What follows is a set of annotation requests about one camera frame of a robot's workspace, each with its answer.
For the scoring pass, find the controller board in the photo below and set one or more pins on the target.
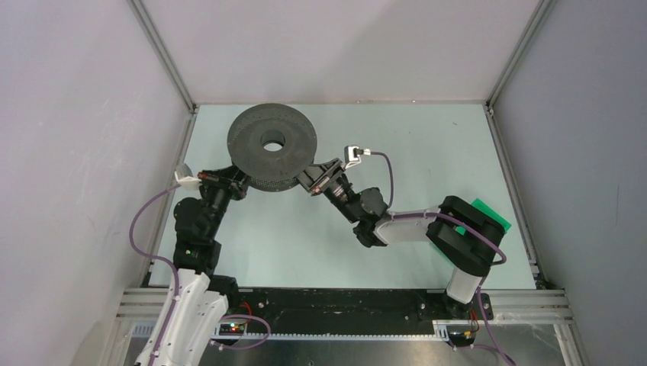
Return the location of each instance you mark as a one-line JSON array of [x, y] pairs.
[[461, 339], [231, 330]]

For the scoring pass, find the right controller board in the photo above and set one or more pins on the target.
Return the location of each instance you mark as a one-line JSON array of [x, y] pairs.
[[461, 339]]

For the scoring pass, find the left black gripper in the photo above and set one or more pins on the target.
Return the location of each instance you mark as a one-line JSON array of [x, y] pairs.
[[229, 179]]

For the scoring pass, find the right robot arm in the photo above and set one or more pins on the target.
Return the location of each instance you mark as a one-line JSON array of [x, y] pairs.
[[466, 234]]

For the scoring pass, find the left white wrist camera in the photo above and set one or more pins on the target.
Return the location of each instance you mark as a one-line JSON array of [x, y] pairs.
[[185, 178]]

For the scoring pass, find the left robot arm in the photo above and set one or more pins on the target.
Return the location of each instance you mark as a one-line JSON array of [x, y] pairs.
[[197, 298]]

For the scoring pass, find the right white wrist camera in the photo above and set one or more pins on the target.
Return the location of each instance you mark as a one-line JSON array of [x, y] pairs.
[[352, 156]]

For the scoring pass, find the white slotted cable duct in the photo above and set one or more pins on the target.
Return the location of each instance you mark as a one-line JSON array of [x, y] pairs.
[[440, 334]]

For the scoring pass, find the left controller board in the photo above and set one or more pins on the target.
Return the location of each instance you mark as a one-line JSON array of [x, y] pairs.
[[231, 330]]

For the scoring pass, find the aluminium frame rail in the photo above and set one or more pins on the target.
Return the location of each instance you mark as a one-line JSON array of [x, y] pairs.
[[155, 40]]

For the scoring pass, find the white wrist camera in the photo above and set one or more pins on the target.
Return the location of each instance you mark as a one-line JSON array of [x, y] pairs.
[[185, 178], [352, 156]]

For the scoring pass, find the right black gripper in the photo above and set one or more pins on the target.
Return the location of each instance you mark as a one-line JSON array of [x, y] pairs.
[[324, 172]]

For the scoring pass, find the green plastic tray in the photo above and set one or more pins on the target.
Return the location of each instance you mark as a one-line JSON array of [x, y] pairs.
[[478, 215]]

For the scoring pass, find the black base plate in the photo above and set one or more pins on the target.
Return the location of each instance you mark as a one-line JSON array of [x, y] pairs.
[[355, 311]]

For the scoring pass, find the dark grey cable spool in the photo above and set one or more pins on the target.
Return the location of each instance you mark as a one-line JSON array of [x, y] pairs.
[[272, 143]]

